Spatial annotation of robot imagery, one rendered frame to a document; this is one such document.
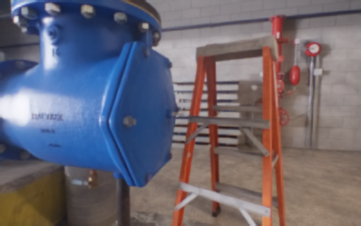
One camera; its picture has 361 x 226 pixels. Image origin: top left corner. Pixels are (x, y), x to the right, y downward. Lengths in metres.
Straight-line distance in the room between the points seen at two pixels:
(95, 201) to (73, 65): 0.98
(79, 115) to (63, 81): 0.15
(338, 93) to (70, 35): 4.20
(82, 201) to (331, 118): 4.07
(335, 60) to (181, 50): 2.88
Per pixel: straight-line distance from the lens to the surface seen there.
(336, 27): 4.53
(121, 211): 1.00
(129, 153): 0.61
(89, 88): 0.67
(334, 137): 4.42
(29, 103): 0.85
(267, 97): 0.82
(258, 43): 0.91
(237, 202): 0.86
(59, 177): 1.68
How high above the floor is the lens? 0.90
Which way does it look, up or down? 4 degrees down
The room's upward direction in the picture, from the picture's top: straight up
